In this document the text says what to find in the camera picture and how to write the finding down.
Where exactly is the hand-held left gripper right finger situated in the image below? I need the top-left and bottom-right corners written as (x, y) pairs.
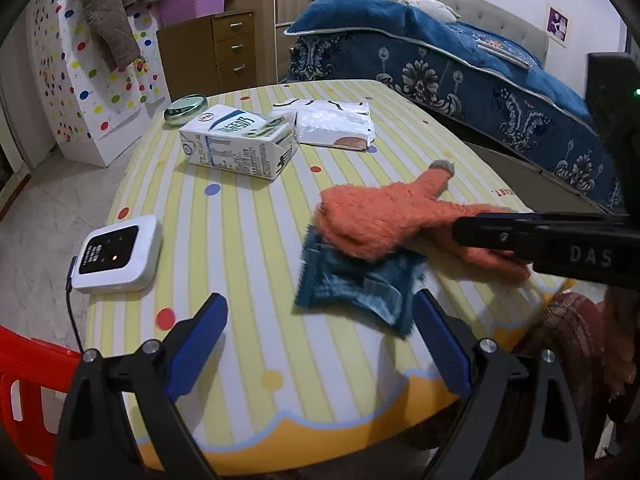
top-left (413, 289), bottom-right (587, 480)

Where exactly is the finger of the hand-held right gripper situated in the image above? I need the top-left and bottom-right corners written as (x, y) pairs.
top-left (452, 212), bottom-right (540, 266)

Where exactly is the purple plastic basket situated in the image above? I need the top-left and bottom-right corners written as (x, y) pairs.
top-left (158, 0), bottom-right (229, 29)

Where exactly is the red plastic chair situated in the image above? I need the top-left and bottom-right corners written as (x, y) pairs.
top-left (0, 324), bottom-right (84, 480)

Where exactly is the blue patterned blanket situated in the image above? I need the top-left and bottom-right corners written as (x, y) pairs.
top-left (283, 0), bottom-right (627, 212)

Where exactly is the brown fuzzy coat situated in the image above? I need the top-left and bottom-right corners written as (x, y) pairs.
top-left (73, 0), bottom-right (192, 74)

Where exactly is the green round tin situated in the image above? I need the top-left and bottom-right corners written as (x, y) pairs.
top-left (163, 93), bottom-right (208, 126)

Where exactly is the small wall picture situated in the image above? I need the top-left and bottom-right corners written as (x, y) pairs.
top-left (544, 5), bottom-right (570, 49)

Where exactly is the white electronic device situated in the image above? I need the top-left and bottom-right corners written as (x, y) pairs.
top-left (69, 213), bottom-right (165, 295)

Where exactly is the orange fuzzy glove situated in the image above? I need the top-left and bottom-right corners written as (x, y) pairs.
top-left (313, 159), bottom-right (532, 282)

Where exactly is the white dotted cabinet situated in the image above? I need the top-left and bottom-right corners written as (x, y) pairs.
top-left (24, 0), bottom-right (174, 169)

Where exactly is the dark patterned cloth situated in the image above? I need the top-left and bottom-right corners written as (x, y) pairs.
top-left (519, 286), bottom-right (640, 462)

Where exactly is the brown wooden drawer cabinet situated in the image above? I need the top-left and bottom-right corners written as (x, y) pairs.
top-left (155, 8), bottom-right (259, 107)

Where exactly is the white plastic wrapper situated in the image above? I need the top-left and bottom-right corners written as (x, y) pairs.
top-left (270, 98), bottom-right (378, 154)

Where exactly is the white pillow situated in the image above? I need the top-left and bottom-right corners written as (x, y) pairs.
top-left (399, 0), bottom-right (462, 23)

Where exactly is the dark device cable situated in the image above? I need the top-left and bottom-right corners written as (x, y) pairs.
top-left (64, 255), bottom-right (87, 357)

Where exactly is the grey upholstered bed frame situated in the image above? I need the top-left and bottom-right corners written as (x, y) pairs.
top-left (365, 0), bottom-right (609, 217)

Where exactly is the blue foil wrapper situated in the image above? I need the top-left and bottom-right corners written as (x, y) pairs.
top-left (293, 224), bottom-right (429, 339)

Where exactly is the white milk carton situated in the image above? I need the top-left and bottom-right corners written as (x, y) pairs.
top-left (178, 106), bottom-right (300, 182)

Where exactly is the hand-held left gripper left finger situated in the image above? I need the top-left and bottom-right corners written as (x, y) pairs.
top-left (54, 291), bottom-right (229, 480)

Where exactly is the striped yellow tablecloth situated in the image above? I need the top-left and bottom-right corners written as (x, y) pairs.
top-left (84, 78), bottom-right (577, 472)

